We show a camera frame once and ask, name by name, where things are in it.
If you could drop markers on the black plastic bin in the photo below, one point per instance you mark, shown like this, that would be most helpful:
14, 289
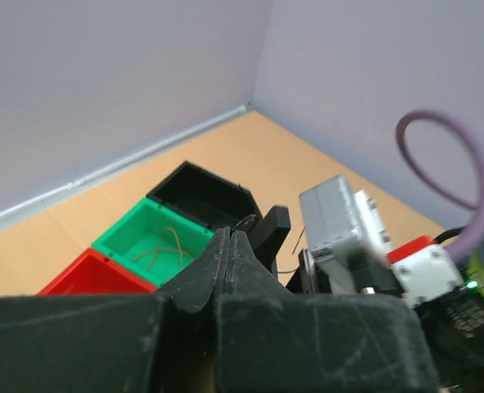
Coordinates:
204, 198

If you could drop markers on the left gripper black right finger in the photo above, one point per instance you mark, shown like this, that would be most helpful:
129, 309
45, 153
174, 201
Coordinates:
245, 274

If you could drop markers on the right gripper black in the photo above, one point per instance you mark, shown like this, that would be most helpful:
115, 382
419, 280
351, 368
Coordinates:
359, 273

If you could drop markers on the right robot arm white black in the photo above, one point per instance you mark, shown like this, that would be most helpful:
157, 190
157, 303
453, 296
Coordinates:
383, 318

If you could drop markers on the green plastic bin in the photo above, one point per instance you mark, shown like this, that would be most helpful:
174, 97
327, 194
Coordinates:
153, 241

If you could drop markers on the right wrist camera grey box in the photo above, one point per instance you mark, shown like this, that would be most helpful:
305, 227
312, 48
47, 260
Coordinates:
340, 223

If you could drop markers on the red plastic bin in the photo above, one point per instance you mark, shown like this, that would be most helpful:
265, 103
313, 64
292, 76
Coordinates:
92, 273

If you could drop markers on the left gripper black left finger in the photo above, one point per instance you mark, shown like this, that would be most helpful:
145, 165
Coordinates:
200, 283

